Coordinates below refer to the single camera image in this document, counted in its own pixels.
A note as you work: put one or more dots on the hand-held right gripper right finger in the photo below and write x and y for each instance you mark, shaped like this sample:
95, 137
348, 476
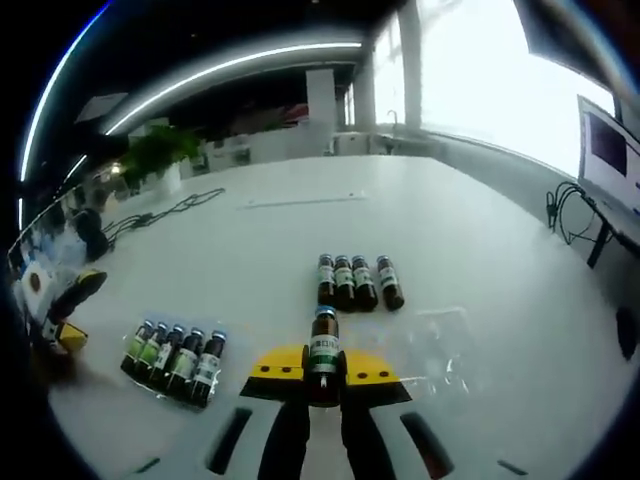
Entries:
370, 375

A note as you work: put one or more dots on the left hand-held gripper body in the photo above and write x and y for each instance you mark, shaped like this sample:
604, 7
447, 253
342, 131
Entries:
36, 300

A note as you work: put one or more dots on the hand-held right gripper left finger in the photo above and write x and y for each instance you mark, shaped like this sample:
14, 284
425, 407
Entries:
280, 370

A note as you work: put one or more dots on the clear plastic tray box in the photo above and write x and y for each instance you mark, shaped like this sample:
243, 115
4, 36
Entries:
440, 350

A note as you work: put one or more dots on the bottles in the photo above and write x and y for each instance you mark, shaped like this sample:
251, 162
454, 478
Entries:
157, 394

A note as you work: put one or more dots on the bluish white crumpled bag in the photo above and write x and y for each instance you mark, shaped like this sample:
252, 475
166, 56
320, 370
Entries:
62, 247

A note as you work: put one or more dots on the black upright object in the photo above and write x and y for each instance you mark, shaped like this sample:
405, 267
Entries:
92, 235

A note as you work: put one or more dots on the green plant in white pot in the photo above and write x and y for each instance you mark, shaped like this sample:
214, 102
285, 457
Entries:
155, 150

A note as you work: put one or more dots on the ceiling air vent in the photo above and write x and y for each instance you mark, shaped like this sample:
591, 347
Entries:
102, 108

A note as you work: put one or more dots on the white low cabinet row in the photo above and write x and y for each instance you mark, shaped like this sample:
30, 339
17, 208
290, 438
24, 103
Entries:
260, 150

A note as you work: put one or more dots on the sink counter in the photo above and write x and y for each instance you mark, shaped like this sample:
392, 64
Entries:
407, 142

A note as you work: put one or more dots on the red white background object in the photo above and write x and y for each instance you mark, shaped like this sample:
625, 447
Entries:
296, 112

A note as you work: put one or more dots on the curved sink faucet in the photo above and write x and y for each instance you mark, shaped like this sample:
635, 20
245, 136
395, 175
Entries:
393, 117

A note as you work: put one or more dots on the black rounded object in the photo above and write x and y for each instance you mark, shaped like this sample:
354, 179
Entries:
629, 335

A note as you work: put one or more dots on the long curved ceiling light strip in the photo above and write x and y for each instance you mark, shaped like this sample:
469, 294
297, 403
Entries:
225, 68

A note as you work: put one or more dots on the white square column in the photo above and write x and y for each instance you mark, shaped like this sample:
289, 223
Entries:
325, 105

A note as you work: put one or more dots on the narrow window with blinds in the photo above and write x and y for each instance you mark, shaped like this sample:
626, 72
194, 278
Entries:
387, 75

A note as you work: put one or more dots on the large window with blinds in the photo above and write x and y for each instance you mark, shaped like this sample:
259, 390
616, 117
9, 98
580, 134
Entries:
500, 85

